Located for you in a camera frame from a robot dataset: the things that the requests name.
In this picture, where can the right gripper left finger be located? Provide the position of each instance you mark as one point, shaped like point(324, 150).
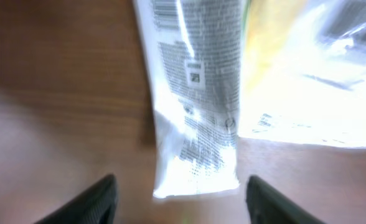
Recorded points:
point(96, 205)

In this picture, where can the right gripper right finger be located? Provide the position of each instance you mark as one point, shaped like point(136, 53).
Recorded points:
point(266, 205)

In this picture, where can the pale yellow snack bag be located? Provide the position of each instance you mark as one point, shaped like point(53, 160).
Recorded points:
point(304, 72)

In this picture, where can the white cream tube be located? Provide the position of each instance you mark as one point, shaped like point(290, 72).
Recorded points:
point(193, 55)

